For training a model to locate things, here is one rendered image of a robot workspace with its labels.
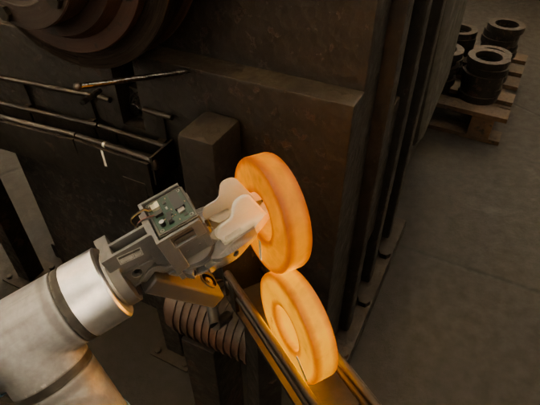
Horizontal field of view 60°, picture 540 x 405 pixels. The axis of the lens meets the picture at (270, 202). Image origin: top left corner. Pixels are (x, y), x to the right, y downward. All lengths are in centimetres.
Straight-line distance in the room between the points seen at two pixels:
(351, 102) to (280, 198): 31
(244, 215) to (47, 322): 24
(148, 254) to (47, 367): 15
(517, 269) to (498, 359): 39
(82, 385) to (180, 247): 18
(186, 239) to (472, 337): 122
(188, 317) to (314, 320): 40
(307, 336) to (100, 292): 24
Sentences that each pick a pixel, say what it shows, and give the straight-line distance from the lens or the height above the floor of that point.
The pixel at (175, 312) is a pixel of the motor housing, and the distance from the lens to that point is 94.
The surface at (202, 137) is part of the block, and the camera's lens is 83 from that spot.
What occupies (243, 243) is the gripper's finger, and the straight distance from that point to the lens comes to 55.
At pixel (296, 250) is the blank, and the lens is 54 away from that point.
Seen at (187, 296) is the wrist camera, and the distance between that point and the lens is 60.
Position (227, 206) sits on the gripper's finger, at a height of 87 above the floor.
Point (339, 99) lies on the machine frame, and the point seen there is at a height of 87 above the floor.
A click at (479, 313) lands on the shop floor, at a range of 167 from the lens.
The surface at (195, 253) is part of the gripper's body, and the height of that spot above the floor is 85.
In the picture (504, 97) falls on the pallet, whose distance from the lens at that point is 258.
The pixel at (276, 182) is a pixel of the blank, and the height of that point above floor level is 92.
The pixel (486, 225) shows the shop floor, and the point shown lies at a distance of 199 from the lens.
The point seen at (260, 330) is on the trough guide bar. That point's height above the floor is 68.
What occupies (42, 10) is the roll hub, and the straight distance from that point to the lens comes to 80.
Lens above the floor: 124
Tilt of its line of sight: 41 degrees down
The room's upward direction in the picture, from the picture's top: straight up
